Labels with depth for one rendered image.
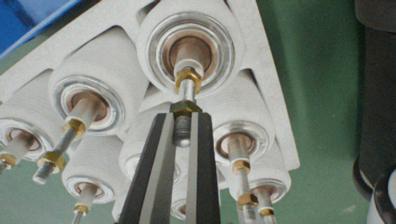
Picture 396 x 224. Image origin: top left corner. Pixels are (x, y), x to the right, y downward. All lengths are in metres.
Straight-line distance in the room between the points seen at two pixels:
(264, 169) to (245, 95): 0.12
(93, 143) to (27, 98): 0.12
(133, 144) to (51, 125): 0.10
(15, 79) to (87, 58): 0.17
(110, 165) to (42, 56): 0.18
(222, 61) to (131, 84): 0.10
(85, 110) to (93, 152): 0.14
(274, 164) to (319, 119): 0.34
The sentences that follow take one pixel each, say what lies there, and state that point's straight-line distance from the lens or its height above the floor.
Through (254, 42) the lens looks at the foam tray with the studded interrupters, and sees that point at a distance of 0.26.
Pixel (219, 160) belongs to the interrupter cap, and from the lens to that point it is 0.26.
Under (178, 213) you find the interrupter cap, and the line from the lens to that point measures 0.38.
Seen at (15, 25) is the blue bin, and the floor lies 0.03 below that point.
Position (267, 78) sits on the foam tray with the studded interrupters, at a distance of 0.28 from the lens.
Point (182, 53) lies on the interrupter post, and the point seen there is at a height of 0.27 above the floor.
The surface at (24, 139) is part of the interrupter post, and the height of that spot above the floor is 0.26.
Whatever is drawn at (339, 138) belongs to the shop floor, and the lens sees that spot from 0.73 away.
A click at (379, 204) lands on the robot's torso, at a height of 0.29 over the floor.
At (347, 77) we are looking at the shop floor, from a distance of 0.59.
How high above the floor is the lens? 0.41
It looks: 53 degrees down
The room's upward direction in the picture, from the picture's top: 180 degrees counter-clockwise
